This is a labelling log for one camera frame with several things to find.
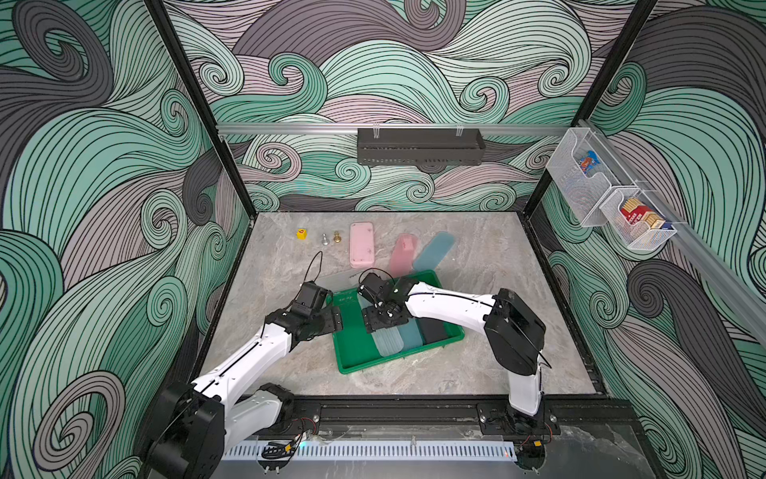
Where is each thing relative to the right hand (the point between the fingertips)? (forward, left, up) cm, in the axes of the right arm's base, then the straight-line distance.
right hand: (380, 320), depth 87 cm
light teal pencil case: (-4, -9, -2) cm, 10 cm away
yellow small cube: (+35, +29, -1) cm, 46 cm away
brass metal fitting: (+34, +16, -2) cm, 37 cm away
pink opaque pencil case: (+30, +7, -1) cm, 30 cm away
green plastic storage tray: (-8, +7, -1) cm, 10 cm away
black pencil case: (-2, -16, -3) cm, 16 cm away
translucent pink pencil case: (+26, -8, -4) cm, 28 cm away
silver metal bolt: (+33, +20, -2) cm, 39 cm away
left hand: (0, +15, +3) cm, 15 cm away
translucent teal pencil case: (+29, -21, -5) cm, 36 cm away
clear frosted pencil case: (-6, -3, +1) cm, 7 cm away
